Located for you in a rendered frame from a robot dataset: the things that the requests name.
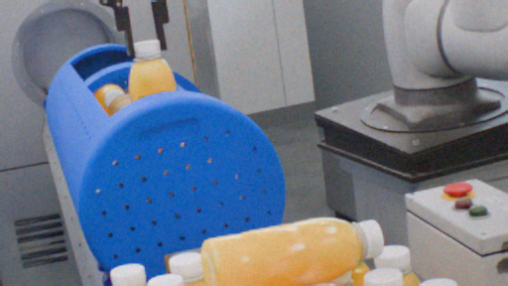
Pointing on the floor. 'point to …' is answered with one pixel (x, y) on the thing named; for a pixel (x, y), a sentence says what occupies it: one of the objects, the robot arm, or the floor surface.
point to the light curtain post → (201, 47)
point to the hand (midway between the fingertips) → (143, 29)
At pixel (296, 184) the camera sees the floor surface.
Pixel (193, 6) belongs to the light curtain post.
